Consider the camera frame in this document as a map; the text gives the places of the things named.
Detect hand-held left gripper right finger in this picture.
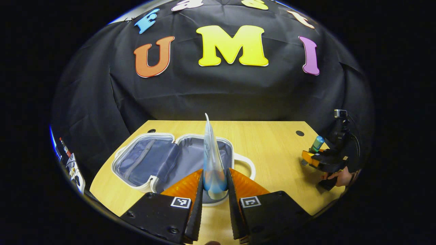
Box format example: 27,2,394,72
226,167,312,245

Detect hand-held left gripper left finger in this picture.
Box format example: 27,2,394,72
120,169,205,245

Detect teal slim bottle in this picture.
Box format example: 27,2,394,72
309,135,325,154

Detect white suitcase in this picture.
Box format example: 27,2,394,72
112,132,256,207

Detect blue white squeeze tube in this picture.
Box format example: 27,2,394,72
203,113,229,200

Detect cluttered white desk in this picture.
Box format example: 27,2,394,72
51,135,86,195

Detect black backdrop cloth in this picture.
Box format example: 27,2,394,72
51,0,375,181

